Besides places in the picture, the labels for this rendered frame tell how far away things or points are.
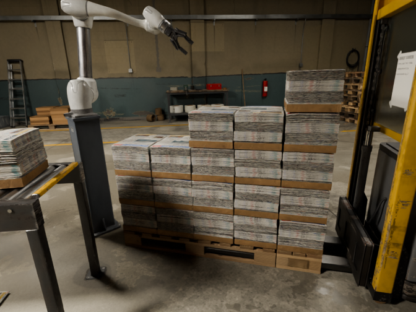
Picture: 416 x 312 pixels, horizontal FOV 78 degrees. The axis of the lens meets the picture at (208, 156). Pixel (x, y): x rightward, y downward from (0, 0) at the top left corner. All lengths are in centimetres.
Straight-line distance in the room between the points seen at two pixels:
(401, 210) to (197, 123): 118
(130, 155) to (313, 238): 134
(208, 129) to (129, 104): 702
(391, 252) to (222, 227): 97
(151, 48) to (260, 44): 332
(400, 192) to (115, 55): 796
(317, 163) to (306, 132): 20
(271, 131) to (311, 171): 33
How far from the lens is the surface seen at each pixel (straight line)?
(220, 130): 160
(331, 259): 204
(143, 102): 846
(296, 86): 155
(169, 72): 836
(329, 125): 158
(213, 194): 174
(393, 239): 171
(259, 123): 156
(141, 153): 183
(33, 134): 159
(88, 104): 221
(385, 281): 185
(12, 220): 134
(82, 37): 241
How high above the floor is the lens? 127
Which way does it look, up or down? 17 degrees down
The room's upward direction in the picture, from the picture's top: 1 degrees counter-clockwise
